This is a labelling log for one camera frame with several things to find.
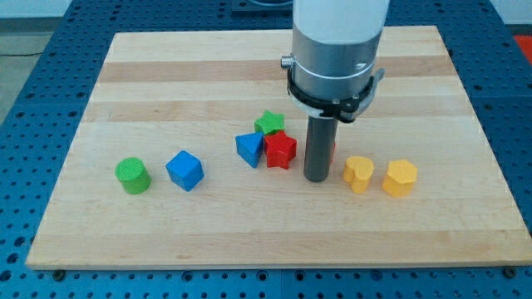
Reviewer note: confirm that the yellow hexagon block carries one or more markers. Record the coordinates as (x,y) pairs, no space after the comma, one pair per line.
(399,178)

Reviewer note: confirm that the wooden board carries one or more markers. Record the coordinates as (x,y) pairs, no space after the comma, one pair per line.
(162,92)

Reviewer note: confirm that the blue cube block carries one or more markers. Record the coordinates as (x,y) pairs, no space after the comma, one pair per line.
(185,170)

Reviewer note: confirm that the green star block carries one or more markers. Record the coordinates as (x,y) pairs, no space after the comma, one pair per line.
(269,123)

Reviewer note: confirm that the blue triangle block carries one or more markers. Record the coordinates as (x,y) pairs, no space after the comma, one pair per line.
(250,147)

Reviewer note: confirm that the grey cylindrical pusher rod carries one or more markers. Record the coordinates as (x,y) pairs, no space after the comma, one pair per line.
(320,140)

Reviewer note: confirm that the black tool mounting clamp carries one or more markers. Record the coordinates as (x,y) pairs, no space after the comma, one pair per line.
(339,97)

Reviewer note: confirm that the red block behind rod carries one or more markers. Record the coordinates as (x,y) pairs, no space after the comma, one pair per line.
(333,152)

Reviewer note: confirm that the red star block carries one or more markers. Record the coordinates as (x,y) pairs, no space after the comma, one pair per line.
(280,149)

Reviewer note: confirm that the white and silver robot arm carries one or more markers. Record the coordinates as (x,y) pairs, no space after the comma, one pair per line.
(330,70)

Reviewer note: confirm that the green cylinder block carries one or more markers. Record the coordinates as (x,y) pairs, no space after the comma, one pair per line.
(133,175)

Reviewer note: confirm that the yellow heart block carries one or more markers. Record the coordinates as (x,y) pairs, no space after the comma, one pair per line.
(357,173)

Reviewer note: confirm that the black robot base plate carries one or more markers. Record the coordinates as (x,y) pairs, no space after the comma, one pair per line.
(261,6)

